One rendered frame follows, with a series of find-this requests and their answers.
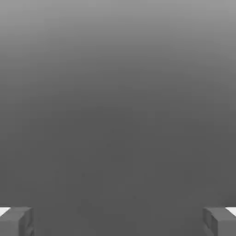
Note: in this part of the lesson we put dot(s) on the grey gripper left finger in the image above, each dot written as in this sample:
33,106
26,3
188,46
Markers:
12,223

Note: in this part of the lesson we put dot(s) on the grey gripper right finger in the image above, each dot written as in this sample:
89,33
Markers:
224,224

